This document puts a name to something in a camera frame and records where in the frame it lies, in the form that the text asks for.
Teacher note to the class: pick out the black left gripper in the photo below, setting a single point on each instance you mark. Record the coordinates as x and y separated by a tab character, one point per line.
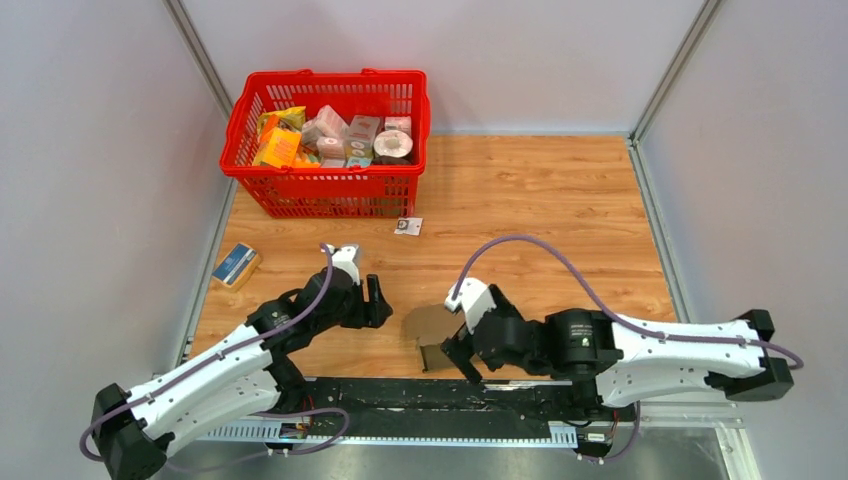
371	314

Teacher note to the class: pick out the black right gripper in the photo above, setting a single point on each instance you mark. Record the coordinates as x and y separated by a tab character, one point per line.
456	348

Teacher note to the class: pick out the brown cardboard paper box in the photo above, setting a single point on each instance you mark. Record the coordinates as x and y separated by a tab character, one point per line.
428	327

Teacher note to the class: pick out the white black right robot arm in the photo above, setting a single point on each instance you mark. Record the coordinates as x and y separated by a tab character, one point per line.
621	360

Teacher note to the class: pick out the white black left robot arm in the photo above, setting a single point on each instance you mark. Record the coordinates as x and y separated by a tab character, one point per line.
134	432

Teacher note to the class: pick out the blue yellow small box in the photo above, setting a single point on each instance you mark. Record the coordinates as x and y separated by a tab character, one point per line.
236	268

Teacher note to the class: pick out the orange snack box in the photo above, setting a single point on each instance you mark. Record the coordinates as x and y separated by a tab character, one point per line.
278	148

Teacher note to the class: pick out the small clear plastic packet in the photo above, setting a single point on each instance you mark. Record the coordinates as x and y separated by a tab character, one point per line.
409	226

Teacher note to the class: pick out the round tape roll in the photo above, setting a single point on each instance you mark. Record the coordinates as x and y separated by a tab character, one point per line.
393	147

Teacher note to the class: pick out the red plastic shopping basket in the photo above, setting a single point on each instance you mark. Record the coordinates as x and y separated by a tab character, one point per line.
332	177

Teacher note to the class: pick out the pink white carton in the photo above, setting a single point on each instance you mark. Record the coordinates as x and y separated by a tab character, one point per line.
330	123

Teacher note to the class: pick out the yellow snack bag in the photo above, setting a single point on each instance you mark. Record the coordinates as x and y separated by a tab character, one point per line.
291	119

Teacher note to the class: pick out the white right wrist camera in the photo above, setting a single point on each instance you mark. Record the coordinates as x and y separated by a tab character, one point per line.
471	297

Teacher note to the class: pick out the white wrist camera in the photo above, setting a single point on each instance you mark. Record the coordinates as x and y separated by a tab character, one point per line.
471	297
346	258

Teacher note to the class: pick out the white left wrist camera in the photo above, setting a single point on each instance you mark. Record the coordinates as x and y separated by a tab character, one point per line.
346	258

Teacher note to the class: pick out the aluminium frame rail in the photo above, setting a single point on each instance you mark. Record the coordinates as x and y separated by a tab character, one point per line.
663	412

